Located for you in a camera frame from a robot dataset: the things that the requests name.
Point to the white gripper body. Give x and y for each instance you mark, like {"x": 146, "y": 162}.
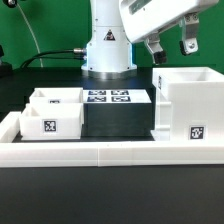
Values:
{"x": 142, "y": 17}

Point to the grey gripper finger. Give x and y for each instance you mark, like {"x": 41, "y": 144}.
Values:
{"x": 190, "y": 25}
{"x": 152, "y": 44}

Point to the white drawer cabinet box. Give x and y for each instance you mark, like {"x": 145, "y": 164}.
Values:
{"x": 189, "y": 104}

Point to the white drawer tray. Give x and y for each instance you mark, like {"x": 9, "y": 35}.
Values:
{"x": 57, "y": 95}
{"x": 44, "y": 121}

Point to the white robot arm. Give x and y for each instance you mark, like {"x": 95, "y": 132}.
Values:
{"x": 118, "y": 24}

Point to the white marker tag plate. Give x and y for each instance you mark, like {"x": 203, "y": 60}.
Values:
{"x": 116, "y": 96}

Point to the black device at left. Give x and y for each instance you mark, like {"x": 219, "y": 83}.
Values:
{"x": 5, "y": 67}

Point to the white U-shaped border frame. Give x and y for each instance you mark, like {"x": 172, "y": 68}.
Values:
{"x": 99, "y": 154}

